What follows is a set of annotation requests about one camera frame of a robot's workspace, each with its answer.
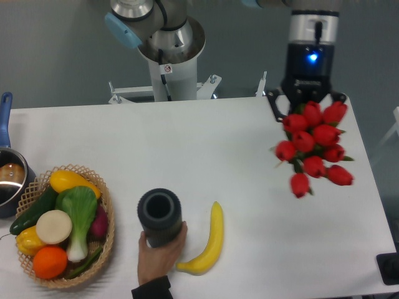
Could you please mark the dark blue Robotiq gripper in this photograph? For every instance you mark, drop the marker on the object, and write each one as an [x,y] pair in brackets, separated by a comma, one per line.
[307,77]

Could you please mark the red tulip bouquet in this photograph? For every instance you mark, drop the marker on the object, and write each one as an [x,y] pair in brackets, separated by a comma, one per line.
[312,146]

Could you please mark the dark grey ribbed vase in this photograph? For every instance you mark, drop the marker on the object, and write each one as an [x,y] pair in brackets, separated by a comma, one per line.
[159,212]

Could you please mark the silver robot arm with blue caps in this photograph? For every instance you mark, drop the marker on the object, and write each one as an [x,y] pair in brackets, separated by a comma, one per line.
[171,42]

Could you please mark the dark sleeved forearm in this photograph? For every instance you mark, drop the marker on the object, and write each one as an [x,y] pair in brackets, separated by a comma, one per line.
[158,288]

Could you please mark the person's hand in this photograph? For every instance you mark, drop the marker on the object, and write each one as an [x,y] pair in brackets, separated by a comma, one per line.
[156,262]

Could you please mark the black device at table edge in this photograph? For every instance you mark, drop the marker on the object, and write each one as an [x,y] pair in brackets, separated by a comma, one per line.
[388,267]

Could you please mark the yellow banana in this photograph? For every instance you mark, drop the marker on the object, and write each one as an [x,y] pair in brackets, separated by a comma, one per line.
[211,253]

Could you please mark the purple red onion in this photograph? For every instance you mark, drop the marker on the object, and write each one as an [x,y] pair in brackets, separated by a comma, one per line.
[99,226]

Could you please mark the green bok choy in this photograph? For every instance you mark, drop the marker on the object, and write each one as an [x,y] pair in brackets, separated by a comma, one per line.
[80,204]

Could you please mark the yellow squash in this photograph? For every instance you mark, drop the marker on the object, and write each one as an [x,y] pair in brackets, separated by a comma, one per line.
[62,180]

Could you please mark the woven wicker basket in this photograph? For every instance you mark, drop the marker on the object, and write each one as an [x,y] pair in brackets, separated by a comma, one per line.
[33,192]

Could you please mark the green bean pod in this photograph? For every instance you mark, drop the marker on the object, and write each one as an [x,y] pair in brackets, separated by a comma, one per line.
[86,265]

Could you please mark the cream round bun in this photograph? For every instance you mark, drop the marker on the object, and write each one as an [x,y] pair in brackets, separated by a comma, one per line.
[53,227]

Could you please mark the dark green cucumber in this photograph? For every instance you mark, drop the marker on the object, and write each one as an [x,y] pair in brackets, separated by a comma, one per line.
[29,218]

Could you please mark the orange fruit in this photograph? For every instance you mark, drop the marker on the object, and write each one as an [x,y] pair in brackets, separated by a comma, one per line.
[50,262]

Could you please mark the yellow bell pepper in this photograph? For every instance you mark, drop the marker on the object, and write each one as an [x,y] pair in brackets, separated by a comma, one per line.
[28,242]

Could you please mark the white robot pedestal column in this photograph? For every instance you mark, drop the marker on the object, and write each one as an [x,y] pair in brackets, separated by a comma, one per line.
[174,82]

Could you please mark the blue handled saucepan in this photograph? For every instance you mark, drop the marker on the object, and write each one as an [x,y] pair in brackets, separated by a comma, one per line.
[16,174]

